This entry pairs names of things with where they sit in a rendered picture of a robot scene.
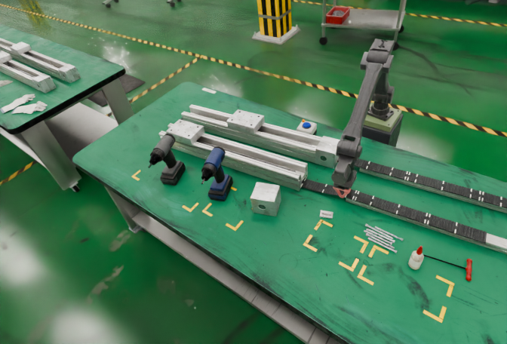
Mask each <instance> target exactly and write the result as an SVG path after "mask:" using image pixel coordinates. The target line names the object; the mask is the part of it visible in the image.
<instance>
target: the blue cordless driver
mask: <svg viewBox="0 0 507 344"><path fill-rule="evenodd" d="M225 154H226V151H225V149H224V148H223V147H221V146H215V147H214V148H213V149H212V151H211V152H210V154H209V156H208V157H207V159H206V161H205V163H204V166H203V168H202V169H201V172H202V175H201V178H202V179H203V181H202V182H201V184H203V183H204V181H208V180H209V179H210V178H211V177H214V181H213V182H212V184H211V186H210V190H209V192H208V197H210V199H211V200H216V201H225V200H226V198H227V195H228V194H229V191H230V189H231V187H232V184H233V181H232V177H231V176H229V175H228V174H224V171H223V167H222V165H221V162H223V159H224V158H225Z"/></svg>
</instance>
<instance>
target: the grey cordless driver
mask: <svg viewBox="0 0 507 344"><path fill-rule="evenodd" d="M175 141H176V140H175V138H174V136H173V135H172V134H165V135H164V136H163V137H162V138H161V139H160V141H159V142H158V144H157V145H156V146H155V148H154V149H153V151H152V152H151V154H150V156H151V158H150V160H149V163H150V165H149V167H151V165H155V164H157V163H158V162H160V161H162V160H163V162H165V163H166V166H165V168H164V170H163V171H162V172H161V173H162V175H161V176H160V180H161V181H162V183H163V184H168V185H172V186H175V185H176V184H177V183H178V181H179V180H180V178H181V176H182V175H183V173H184V171H185V169H186V167H185V165H184V163H183V162H181V161H177V160H176V159H175V156H174V154H173V153H172V151H171V147H172V146H173V144H174V143H175Z"/></svg>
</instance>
